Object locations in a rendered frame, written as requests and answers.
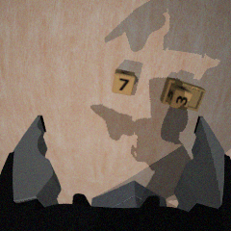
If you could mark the brown wooden tray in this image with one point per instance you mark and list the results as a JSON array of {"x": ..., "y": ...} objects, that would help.
[{"x": 197, "y": 93}]

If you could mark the tan wooden number cube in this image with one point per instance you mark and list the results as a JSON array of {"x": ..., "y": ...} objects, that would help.
[
  {"x": 123, "y": 82},
  {"x": 179, "y": 97}
]

